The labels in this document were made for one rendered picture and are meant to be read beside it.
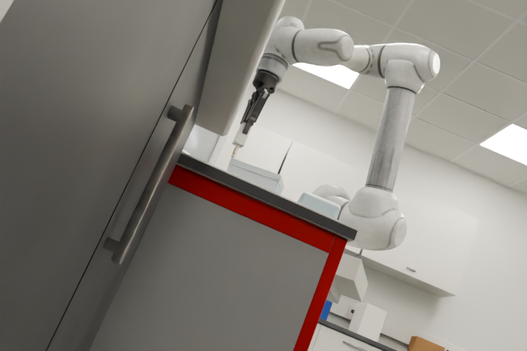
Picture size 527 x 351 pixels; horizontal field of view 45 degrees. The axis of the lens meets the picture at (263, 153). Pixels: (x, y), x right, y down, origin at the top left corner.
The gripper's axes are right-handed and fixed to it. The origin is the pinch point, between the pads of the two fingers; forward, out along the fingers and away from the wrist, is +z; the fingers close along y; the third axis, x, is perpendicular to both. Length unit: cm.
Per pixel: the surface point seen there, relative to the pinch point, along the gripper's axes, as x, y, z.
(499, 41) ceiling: -161, 134, -182
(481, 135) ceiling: -246, 250, -183
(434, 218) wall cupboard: -255, 292, -113
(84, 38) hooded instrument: 43, -148, 49
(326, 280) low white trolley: -19, -49, 37
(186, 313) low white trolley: 6, -44, 55
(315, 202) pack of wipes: -12, -45, 21
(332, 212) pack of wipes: -16, -46, 22
